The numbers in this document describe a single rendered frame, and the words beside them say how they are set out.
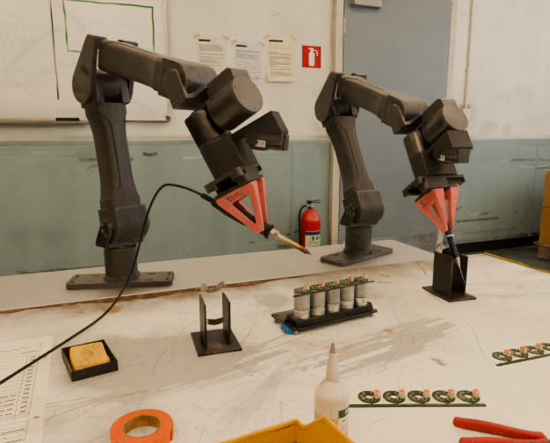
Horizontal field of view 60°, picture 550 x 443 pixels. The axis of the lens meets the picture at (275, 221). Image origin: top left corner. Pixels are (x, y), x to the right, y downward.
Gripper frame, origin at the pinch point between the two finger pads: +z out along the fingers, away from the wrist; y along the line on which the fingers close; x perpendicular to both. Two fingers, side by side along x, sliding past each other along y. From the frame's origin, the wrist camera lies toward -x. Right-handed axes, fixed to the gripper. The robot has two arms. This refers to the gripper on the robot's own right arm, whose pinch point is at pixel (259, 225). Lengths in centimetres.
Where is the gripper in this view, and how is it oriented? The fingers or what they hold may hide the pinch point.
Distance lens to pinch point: 74.7
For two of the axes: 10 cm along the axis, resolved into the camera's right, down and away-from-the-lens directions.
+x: -8.4, 4.3, 3.1
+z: 4.7, 8.8, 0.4
